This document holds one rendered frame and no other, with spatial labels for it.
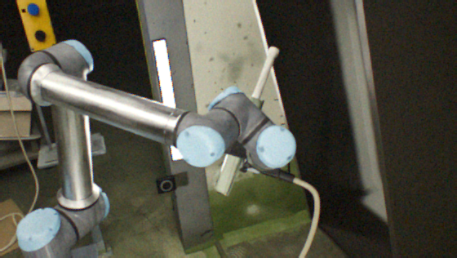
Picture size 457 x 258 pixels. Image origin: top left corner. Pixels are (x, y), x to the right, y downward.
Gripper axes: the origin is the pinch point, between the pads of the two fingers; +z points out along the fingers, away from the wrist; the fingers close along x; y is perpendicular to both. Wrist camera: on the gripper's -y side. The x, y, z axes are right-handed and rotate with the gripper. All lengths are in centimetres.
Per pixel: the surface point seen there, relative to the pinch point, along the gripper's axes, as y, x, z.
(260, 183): 27, 8, 115
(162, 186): -23, -14, 98
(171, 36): -43, 49, 58
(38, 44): -99, 24, 61
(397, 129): 31.4, 17.6, -25.1
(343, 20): 20, 66, 19
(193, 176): -10, -4, 102
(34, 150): -137, -22, 229
